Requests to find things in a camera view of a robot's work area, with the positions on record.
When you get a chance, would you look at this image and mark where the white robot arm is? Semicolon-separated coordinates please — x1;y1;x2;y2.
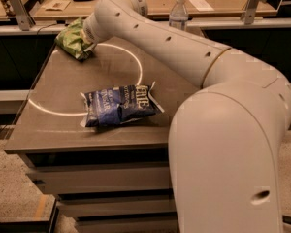
84;0;291;233

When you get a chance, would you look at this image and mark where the grey drawer cabinet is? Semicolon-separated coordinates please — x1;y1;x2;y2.
5;38;197;233

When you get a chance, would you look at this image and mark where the white paper note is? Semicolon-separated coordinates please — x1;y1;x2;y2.
189;0;213;12

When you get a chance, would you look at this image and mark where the blue chip bag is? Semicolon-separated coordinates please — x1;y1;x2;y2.
81;83;164;127

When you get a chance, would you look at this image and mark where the left metal bracket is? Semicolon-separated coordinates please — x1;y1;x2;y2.
9;0;35;31

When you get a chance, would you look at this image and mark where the clear plastic water bottle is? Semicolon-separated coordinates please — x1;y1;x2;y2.
169;0;188;31

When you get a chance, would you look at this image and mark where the metal bracket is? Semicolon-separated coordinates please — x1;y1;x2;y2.
240;0;275;26
9;0;35;31

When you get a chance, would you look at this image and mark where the small paper packet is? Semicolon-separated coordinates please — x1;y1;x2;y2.
43;0;70;11

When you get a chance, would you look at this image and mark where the right metal bracket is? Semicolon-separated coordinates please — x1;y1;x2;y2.
240;0;275;26

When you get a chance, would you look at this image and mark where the green rice chip bag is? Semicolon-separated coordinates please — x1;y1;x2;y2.
55;17;94;61

